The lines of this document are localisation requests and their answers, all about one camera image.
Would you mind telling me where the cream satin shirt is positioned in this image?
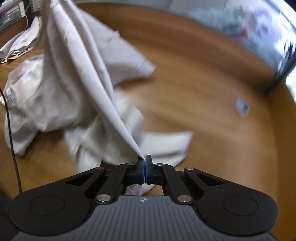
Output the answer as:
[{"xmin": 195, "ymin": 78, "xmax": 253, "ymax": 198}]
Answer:
[{"xmin": 0, "ymin": 0, "xmax": 194, "ymax": 196}]

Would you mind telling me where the small crumpled white cloth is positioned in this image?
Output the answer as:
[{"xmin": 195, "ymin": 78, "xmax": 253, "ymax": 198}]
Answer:
[{"xmin": 1, "ymin": 16, "xmax": 42, "ymax": 64}]

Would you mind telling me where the black metal post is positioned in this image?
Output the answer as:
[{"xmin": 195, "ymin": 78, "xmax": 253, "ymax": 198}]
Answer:
[{"xmin": 266, "ymin": 43, "xmax": 295, "ymax": 93}]

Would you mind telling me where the grey table cable grommet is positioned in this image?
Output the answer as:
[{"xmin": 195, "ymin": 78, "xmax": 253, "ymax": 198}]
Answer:
[{"xmin": 234, "ymin": 97, "xmax": 250, "ymax": 117}]

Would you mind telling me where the thin black cable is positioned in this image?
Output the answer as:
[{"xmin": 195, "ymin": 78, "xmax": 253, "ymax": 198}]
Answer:
[{"xmin": 0, "ymin": 87, "xmax": 23, "ymax": 194}]

